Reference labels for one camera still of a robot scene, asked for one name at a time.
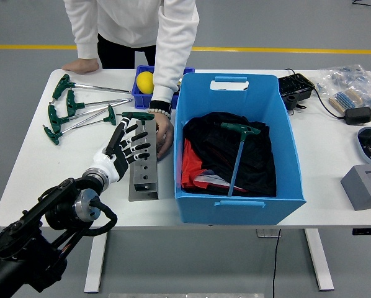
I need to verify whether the grey metal tool holder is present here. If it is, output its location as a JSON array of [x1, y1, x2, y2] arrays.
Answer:
[[128, 119, 159, 202]]

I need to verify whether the thin green T-handle hex wrench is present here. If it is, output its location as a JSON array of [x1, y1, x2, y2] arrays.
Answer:
[[121, 111, 156, 125]]

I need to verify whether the white bead bracelet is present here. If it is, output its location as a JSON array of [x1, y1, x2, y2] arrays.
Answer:
[[147, 107, 172, 120]]

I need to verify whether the grey parts tray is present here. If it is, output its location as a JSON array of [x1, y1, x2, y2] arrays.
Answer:
[[356, 126, 371, 165]]

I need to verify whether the black wristwatch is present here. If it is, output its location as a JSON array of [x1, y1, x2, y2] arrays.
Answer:
[[150, 99, 173, 112]]

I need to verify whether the large light blue box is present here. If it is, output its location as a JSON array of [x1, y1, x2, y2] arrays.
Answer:
[[174, 73, 307, 226]]

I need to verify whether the large green T-handle hex wrench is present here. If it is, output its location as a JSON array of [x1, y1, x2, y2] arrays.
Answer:
[[220, 122, 261, 197]]

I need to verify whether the white cloth patch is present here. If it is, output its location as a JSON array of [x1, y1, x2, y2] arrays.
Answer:
[[194, 167, 239, 189]]

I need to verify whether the white table leg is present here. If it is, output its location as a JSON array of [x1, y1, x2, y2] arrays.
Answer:
[[84, 229, 109, 293], [303, 228, 334, 292]]

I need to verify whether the small dark blue bin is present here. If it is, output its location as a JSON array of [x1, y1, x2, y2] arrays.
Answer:
[[131, 65, 195, 110]]

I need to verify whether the small green T-handle hex wrench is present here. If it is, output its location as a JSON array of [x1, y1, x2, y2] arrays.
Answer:
[[69, 104, 117, 130]]

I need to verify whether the clear bag of blue resistors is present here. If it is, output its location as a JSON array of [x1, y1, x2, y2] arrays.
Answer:
[[315, 64, 371, 110]]

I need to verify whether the yellow lemon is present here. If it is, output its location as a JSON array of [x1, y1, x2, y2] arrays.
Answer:
[[136, 71, 155, 94]]

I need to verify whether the person's left hand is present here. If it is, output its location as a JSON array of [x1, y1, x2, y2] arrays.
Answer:
[[154, 111, 175, 161]]

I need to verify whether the black power adapter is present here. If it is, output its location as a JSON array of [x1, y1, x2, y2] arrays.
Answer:
[[344, 106, 371, 126]]

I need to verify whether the black cloth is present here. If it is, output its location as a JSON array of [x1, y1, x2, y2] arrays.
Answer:
[[181, 111, 278, 198]]

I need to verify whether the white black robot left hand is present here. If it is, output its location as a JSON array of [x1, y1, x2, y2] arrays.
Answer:
[[92, 112, 151, 183]]

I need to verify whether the red cloth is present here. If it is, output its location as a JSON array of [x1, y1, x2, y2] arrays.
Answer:
[[181, 138, 247, 191]]

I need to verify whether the grey recessed block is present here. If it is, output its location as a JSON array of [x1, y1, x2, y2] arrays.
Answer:
[[341, 163, 371, 211]]

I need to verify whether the black adapter cable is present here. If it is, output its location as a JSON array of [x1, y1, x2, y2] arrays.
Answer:
[[284, 68, 347, 120]]

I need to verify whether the tan resistor tape strip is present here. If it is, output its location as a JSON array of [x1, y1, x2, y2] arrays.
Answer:
[[329, 88, 364, 113]]

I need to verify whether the thin black floor cable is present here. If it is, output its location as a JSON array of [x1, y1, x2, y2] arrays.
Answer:
[[351, 0, 371, 16]]

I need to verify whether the person's right hand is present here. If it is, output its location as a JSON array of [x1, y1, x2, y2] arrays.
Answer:
[[61, 58, 100, 75]]

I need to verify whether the person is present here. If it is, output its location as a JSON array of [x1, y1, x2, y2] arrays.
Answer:
[[63, 0, 200, 70]]

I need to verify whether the black charger box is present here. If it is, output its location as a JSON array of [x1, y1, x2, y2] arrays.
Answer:
[[277, 73, 316, 111]]

